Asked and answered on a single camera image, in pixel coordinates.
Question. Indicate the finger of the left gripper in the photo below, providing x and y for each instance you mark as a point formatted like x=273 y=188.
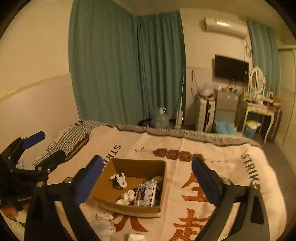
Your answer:
x=14 y=151
x=44 y=168

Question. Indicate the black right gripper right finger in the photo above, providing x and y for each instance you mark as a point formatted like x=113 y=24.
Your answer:
x=250 y=223

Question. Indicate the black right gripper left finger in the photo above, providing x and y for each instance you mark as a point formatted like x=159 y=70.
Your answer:
x=43 y=222

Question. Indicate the white tissue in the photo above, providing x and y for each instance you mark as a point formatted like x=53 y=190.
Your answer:
x=126 y=198

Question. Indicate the floral tissue paper pack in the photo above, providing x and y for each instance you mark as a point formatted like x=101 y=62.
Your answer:
x=148 y=194

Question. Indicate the checkered bed sheet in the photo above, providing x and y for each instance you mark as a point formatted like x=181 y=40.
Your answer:
x=70 y=140

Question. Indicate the white crumpled socks pile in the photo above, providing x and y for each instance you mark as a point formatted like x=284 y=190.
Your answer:
x=103 y=226

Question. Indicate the white sock in box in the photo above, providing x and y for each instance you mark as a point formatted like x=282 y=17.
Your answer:
x=120 y=179

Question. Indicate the light blue tissue packet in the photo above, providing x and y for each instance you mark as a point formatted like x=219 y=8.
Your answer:
x=135 y=237

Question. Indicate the brown cardboard box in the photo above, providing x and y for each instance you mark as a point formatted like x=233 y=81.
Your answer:
x=106 y=192

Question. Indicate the blue waste bin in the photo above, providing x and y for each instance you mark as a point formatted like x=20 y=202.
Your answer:
x=251 y=128

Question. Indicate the blue plastic bag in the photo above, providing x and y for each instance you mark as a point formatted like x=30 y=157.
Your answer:
x=225 y=127

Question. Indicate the white dressing table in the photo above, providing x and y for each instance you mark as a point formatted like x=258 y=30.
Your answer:
x=268 y=116

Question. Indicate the grey mini fridge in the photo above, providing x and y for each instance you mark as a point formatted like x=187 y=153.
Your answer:
x=226 y=106

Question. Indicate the white stick vacuum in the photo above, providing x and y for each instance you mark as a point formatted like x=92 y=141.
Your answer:
x=180 y=106

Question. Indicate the white small cabinet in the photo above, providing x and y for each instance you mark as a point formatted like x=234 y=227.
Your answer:
x=205 y=114

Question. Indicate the clear water jug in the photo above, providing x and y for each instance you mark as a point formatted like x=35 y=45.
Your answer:
x=161 y=118

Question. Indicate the green curtain centre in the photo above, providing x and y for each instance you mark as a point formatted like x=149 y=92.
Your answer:
x=124 y=66

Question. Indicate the green curtain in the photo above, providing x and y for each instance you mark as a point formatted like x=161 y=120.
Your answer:
x=124 y=66
x=265 y=54

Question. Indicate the white oval vanity mirror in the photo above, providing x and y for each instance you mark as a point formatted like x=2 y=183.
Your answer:
x=257 y=82

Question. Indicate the green curtain right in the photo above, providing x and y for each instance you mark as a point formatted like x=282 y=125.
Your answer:
x=265 y=54

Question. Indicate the white air conditioner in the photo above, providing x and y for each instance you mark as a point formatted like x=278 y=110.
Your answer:
x=223 y=27

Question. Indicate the black wall television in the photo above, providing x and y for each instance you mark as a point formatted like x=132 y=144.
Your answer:
x=231 y=69

